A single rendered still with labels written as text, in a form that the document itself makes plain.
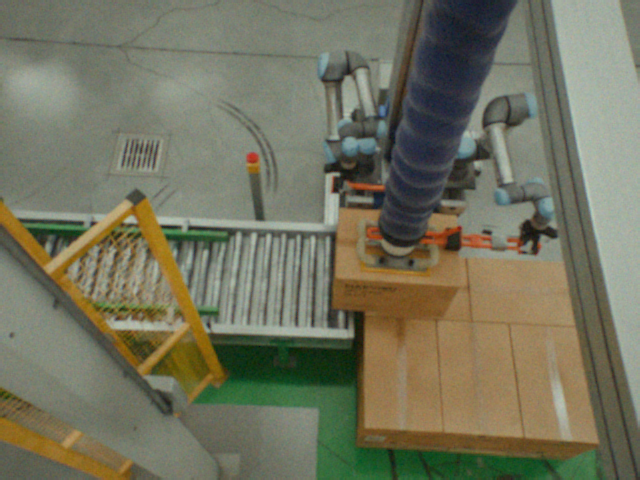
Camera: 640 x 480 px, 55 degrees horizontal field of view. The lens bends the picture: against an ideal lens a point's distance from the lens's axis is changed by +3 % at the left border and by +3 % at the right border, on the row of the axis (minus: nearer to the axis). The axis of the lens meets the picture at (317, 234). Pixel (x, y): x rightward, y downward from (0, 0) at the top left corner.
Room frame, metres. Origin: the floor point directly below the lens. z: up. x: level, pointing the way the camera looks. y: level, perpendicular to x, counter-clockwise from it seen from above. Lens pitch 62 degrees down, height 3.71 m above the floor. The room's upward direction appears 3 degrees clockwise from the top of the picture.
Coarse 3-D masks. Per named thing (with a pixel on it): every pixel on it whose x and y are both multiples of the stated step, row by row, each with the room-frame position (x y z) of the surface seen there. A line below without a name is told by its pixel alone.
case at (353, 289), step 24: (360, 216) 1.53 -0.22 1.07; (432, 216) 1.54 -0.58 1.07; (336, 240) 1.45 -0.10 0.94; (336, 264) 1.25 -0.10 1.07; (360, 264) 1.25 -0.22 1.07; (456, 264) 1.28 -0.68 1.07; (336, 288) 1.17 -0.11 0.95; (360, 288) 1.17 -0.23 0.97; (384, 288) 1.17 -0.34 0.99; (408, 288) 1.17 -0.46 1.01; (432, 288) 1.16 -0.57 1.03; (456, 288) 1.16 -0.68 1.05; (384, 312) 1.16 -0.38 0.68; (408, 312) 1.16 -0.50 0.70; (432, 312) 1.16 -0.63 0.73
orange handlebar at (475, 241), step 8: (352, 184) 1.63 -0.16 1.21; (360, 184) 1.63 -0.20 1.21; (368, 184) 1.63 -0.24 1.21; (368, 232) 1.36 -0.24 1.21; (432, 232) 1.37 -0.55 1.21; (424, 240) 1.33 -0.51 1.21; (432, 240) 1.33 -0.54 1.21; (440, 240) 1.33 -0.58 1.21; (472, 240) 1.34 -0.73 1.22; (480, 240) 1.34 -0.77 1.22; (488, 240) 1.35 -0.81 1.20; (512, 240) 1.35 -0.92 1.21; (472, 248) 1.31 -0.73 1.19; (480, 248) 1.31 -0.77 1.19; (488, 248) 1.31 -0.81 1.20; (512, 248) 1.31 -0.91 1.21
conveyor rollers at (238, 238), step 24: (48, 240) 1.57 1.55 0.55; (144, 240) 1.60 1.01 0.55; (240, 240) 1.63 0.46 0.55; (312, 240) 1.65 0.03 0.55; (72, 264) 1.43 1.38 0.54; (96, 264) 1.44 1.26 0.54; (192, 264) 1.46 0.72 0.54; (216, 264) 1.46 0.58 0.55; (264, 264) 1.48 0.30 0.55; (312, 264) 1.49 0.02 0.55; (120, 288) 1.29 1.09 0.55; (168, 288) 1.30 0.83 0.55; (216, 288) 1.31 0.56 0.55; (264, 288) 1.32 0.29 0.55; (312, 288) 1.34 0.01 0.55; (264, 312) 1.18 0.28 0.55; (312, 312) 1.19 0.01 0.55
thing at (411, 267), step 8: (376, 256) 1.29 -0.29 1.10; (384, 256) 1.29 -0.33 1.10; (408, 256) 1.30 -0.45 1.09; (416, 256) 1.30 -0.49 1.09; (424, 256) 1.30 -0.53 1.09; (368, 264) 1.24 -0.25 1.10; (376, 264) 1.25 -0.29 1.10; (384, 264) 1.25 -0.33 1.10; (408, 264) 1.25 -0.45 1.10; (416, 264) 1.26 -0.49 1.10; (384, 272) 1.21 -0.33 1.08; (392, 272) 1.21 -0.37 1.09; (400, 272) 1.21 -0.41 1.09; (408, 272) 1.21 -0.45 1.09; (416, 272) 1.22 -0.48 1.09; (424, 272) 1.22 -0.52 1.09
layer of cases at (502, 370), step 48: (480, 288) 1.39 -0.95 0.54; (528, 288) 1.40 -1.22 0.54; (384, 336) 1.08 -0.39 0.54; (432, 336) 1.09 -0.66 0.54; (480, 336) 1.10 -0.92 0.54; (528, 336) 1.12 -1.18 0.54; (576, 336) 1.14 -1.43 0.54; (384, 384) 0.81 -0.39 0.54; (432, 384) 0.83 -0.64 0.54; (480, 384) 0.84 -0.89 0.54; (528, 384) 0.86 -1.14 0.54; (576, 384) 0.87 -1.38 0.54; (384, 432) 0.59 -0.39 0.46; (432, 432) 0.59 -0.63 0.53; (480, 432) 0.60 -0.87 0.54; (528, 432) 0.62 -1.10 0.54; (576, 432) 0.64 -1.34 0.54
